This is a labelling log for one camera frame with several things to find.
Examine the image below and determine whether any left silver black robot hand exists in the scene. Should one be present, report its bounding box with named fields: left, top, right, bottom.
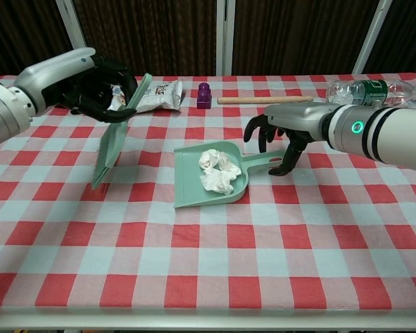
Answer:
left=13, top=47, right=139, bottom=123

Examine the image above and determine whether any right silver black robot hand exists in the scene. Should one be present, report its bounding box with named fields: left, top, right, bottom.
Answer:
left=243, top=102, right=333, bottom=176

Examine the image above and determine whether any mint green hand brush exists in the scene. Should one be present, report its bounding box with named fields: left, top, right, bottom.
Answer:
left=89, top=72, right=153, bottom=190

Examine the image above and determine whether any mint green dustpan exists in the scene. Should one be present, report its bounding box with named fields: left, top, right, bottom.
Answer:
left=173, top=141, right=292, bottom=209

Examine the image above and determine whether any wooden stick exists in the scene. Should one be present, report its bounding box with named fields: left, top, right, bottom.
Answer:
left=217, top=96, right=315, bottom=105

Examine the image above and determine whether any brown corrugated partition panel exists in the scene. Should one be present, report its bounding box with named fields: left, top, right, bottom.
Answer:
left=232, top=0, right=382, bottom=76
left=0, top=0, right=73, bottom=80
left=363, top=0, right=416, bottom=74
left=72, top=0, right=218, bottom=77

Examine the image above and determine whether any clear bottle with green label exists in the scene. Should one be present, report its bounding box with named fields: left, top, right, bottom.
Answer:
left=325, top=78, right=416, bottom=108

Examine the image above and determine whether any purple toy block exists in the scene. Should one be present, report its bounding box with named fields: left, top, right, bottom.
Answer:
left=196, top=82, right=213, bottom=110

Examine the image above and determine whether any white snack bag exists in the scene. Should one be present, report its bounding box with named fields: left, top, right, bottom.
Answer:
left=107, top=79, right=184, bottom=112

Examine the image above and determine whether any red white checkered tablecloth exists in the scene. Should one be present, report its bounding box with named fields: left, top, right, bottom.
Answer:
left=0, top=72, right=416, bottom=323

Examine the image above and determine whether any white partition frame post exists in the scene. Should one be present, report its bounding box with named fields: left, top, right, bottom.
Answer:
left=54, top=0, right=89, bottom=51
left=216, top=0, right=236, bottom=76
left=352, top=0, right=393, bottom=74

